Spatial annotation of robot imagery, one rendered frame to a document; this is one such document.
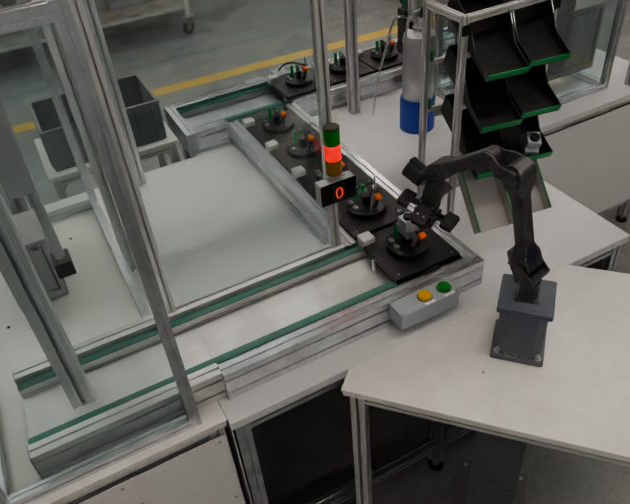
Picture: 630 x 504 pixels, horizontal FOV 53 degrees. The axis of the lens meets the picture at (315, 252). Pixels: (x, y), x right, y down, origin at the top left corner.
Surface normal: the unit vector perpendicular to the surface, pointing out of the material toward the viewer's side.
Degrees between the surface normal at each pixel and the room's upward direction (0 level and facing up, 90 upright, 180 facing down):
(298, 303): 0
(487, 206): 45
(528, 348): 90
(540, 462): 0
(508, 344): 90
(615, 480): 0
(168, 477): 90
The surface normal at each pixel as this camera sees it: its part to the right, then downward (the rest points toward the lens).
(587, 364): -0.07, -0.77
